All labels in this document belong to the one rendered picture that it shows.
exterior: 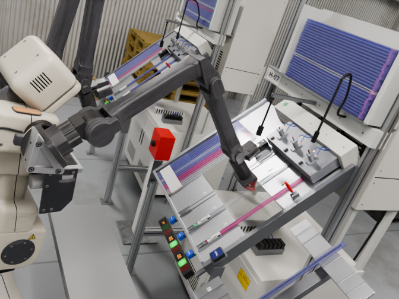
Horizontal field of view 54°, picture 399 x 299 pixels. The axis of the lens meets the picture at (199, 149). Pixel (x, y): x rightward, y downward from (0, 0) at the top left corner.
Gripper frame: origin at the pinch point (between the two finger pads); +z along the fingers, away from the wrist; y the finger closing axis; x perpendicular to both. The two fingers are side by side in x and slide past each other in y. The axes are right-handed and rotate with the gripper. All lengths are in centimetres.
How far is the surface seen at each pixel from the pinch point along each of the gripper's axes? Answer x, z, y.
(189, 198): 25.3, -0.3, 17.0
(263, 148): -15.8, -2.4, 14.7
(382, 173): -48, 14, -21
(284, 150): -20.5, -6.0, 1.8
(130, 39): -13, 52, 392
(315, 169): -23.3, -5.2, -15.6
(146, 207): 49, 17, 49
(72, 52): 60, 32, 416
